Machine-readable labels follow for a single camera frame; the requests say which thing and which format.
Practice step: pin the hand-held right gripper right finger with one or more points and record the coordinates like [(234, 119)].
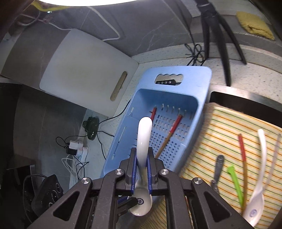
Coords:
[(149, 176)]

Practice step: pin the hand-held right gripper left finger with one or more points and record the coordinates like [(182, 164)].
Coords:
[(132, 174)]

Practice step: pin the white ceramic spoon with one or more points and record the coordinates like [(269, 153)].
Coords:
[(144, 136), (262, 149)]

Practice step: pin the red-tipped wooden chopstick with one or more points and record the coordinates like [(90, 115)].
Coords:
[(242, 149), (274, 158), (174, 130), (153, 113)]

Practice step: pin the blue plastic drain basket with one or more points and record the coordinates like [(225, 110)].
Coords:
[(167, 99)]

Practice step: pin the green plastic pick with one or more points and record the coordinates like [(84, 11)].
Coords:
[(234, 180)]

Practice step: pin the white power strip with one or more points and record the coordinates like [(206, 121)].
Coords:
[(81, 150)]

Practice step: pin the black charger plug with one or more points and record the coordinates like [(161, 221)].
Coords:
[(71, 151)]

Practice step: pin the striped dish cloth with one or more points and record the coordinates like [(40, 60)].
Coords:
[(220, 132)]

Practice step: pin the black device with dials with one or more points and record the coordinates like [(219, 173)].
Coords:
[(48, 193)]

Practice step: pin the small black bar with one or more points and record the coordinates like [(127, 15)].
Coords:
[(165, 82)]

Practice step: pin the white cutting board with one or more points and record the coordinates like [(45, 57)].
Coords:
[(88, 66)]

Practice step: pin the black tripod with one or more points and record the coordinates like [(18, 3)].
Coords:
[(208, 33)]

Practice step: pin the yellow sponge cloth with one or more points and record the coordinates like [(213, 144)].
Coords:
[(253, 24)]

